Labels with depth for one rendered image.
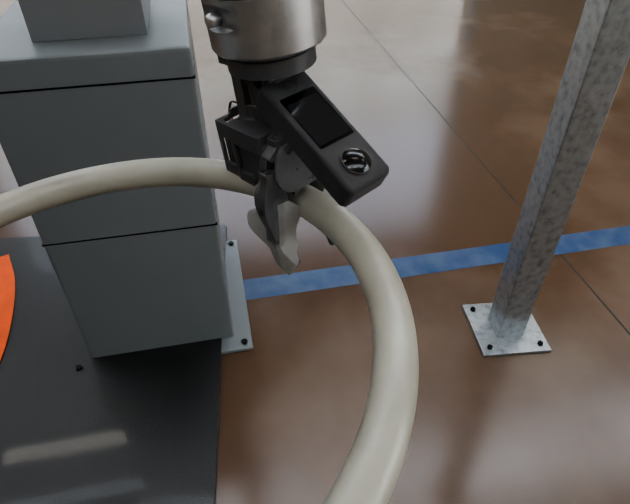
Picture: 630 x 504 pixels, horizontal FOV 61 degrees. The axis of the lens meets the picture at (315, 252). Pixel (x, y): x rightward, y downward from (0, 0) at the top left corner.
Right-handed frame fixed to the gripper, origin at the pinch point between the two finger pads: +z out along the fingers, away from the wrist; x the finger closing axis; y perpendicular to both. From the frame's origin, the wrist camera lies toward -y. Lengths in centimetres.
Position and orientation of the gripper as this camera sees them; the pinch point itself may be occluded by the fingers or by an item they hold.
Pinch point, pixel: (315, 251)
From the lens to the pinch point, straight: 53.2
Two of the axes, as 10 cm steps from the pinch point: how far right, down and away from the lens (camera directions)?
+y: -6.9, -4.1, 6.0
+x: -7.2, 5.0, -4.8
